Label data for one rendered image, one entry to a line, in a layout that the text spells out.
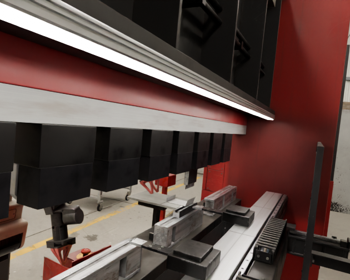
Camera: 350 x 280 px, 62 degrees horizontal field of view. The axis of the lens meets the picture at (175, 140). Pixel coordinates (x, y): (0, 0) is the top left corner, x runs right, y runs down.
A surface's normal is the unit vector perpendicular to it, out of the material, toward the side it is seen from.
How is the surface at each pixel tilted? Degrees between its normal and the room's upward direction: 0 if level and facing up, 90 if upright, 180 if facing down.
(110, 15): 90
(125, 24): 90
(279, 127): 90
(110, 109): 90
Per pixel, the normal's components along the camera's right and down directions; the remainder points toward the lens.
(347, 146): -0.39, 0.01
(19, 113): 0.89, 0.11
